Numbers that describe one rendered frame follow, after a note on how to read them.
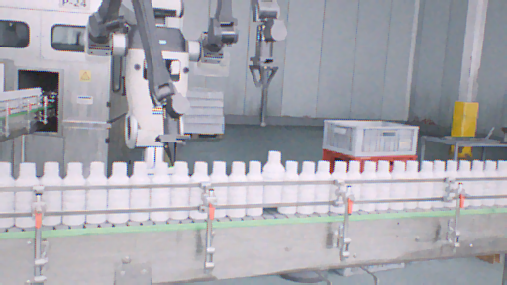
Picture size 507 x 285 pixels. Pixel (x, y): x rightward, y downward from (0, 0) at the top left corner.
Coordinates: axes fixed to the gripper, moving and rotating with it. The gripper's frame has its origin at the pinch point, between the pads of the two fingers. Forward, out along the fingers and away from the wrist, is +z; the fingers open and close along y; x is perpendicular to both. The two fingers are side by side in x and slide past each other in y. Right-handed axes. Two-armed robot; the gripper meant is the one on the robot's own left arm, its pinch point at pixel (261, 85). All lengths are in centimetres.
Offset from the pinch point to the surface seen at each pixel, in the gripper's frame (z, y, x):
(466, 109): 39, 676, -726
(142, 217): 38, -18, 42
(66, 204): 34, -18, 62
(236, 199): 34.1, -18.1, 13.8
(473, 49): -79, 691, -741
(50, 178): 27, -17, 66
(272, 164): 23.8, -16.7, 1.9
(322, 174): 27.3, -16.2, -16.1
